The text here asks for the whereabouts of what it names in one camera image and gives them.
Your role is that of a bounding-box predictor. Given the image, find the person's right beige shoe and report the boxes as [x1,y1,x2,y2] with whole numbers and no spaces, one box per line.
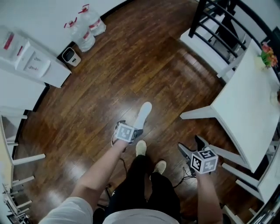
[149,160,167,180]

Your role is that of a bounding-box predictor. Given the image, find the potted orange flowers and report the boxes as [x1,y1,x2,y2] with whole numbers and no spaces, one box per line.
[260,42,278,69]

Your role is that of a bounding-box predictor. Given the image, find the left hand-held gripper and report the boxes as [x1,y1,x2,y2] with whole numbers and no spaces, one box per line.
[111,119,144,147]

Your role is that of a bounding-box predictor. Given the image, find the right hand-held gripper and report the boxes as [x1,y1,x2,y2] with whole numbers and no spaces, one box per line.
[177,135,219,175]

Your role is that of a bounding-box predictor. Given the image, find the person's white shirt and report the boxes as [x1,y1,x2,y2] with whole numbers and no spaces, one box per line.
[43,196,182,224]

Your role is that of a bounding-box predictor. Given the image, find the person's right forearm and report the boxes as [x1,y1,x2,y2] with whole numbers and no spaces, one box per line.
[196,171,224,224]

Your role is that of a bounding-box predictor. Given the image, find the person's left forearm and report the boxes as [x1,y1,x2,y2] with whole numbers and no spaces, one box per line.
[75,140,127,197]

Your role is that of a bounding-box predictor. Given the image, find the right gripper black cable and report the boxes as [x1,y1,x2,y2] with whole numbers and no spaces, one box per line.
[172,166,199,189]

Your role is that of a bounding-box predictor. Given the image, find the white water dispenser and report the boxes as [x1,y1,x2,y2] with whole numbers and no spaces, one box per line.
[0,25,72,89]

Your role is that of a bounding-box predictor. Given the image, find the clear water bottle red cap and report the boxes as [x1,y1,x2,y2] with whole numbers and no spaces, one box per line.
[78,3,107,37]
[63,17,96,53]

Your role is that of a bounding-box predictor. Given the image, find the white trash bin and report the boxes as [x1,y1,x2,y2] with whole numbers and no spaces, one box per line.
[61,47,81,67]

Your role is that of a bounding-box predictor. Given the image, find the person's beige shoe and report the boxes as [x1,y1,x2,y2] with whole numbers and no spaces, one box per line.
[149,160,167,180]
[135,140,147,157]

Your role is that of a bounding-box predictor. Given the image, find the person's left beige shoe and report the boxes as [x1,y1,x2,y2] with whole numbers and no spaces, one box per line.
[135,140,147,157]

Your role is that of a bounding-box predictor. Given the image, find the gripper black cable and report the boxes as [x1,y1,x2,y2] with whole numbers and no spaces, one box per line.
[119,148,130,175]
[172,166,199,189]

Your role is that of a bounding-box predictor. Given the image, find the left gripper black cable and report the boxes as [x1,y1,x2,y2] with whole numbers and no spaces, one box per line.
[119,148,130,175]

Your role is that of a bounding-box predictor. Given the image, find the person's black trousers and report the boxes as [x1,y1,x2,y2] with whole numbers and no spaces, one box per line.
[94,153,182,219]

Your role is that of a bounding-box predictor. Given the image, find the black metal railing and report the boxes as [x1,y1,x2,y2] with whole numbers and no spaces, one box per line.
[188,0,280,79]

